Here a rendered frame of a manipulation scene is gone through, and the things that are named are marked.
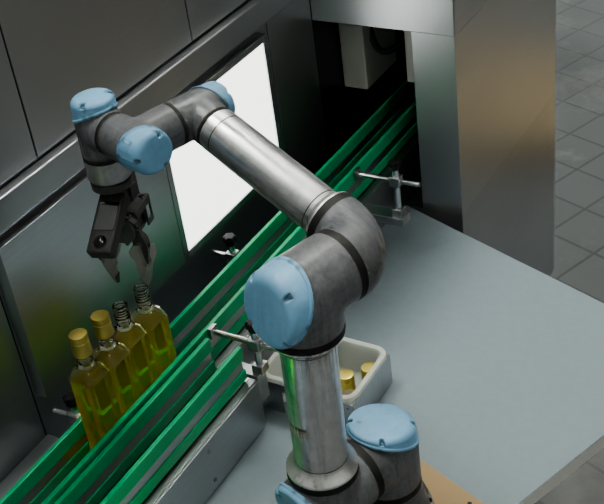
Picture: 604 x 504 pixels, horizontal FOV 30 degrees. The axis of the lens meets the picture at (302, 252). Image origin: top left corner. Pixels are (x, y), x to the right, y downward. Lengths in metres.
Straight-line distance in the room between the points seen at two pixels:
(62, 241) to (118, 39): 0.40
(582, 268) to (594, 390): 1.64
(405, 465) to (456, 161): 1.11
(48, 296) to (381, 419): 0.66
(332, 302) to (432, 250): 1.24
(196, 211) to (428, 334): 0.58
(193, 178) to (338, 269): 0.91
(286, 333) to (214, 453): 0.69
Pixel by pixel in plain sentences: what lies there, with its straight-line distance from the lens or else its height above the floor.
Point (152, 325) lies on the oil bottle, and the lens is 2.16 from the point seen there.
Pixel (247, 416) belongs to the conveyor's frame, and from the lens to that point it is 2.29.
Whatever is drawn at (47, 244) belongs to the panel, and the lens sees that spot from 2.12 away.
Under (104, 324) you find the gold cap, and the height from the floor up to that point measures 1.15.
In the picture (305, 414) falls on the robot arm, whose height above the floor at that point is 1.20.
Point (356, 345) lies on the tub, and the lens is 2.41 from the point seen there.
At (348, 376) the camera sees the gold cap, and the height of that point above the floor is 0.81.
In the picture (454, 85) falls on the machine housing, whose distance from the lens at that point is 2.76.
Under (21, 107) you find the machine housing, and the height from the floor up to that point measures 1.50.
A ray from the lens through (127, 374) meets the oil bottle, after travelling 2.13.
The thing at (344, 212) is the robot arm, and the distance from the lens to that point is 1.66.
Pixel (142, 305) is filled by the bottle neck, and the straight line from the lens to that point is 2.16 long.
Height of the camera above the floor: 2.36
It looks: 34 degrees down
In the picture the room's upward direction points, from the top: 8 degrees counter-clockwise
